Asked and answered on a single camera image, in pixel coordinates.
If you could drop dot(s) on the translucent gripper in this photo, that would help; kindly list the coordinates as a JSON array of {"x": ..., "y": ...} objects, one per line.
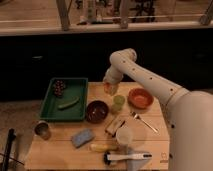
[{"x": 114, "y": 87}]

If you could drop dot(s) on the small orange apple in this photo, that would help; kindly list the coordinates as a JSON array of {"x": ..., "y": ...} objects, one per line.
[{"x": 108, "y": 88}]

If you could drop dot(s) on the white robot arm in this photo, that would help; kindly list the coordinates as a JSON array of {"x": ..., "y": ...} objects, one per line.
[{"x": 190, "y": 113}]

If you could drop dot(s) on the green plastic cup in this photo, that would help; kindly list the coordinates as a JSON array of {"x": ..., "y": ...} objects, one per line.
[{"x": 118, "y": 102}]

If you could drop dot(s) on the white paper cup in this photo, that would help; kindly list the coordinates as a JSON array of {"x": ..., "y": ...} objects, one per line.
[{"x": 124, "y": 136}]

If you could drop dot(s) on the metal cup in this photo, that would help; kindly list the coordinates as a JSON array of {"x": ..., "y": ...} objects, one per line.
[{"x": 42, "y": 130}]

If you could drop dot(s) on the dark red bowl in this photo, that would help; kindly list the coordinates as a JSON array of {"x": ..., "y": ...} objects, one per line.
[{"x": 96, "y": 111}]

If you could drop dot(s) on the orange bowl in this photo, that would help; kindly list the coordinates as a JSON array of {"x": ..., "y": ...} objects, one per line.
[{"x": 140, "y": 98}]

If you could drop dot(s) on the silver fork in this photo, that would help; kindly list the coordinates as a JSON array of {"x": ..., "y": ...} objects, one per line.
[{"x": 137, "y": 117}]

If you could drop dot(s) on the wooden block eraser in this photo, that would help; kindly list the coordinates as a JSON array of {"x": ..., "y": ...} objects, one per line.
[{"x": 114, "y": 125}]

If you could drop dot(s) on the green cucumber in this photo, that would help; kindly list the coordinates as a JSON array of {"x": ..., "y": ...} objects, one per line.
[{"x": 68, "y": 104}]

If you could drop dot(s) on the green plastic tray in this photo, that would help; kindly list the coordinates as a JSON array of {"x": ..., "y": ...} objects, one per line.
[{"x": 75, "y": 87}]

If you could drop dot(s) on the dark grape bunch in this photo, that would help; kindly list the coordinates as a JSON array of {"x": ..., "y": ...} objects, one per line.
[{"x": 58, "y": 88}]

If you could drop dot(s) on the blue sponge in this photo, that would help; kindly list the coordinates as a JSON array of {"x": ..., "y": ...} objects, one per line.
[{"x": 82, "y": 138}]

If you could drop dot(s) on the yellow banana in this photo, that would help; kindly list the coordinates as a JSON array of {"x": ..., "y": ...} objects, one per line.
[{"x": 103, "y": 147}]

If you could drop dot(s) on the grey cloth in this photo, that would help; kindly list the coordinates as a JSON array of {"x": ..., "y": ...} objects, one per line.
[{"x": 135, "y": 165}]

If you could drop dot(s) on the black stand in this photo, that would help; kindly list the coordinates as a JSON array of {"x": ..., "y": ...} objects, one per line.
[{"x": 6, "y": 155}]

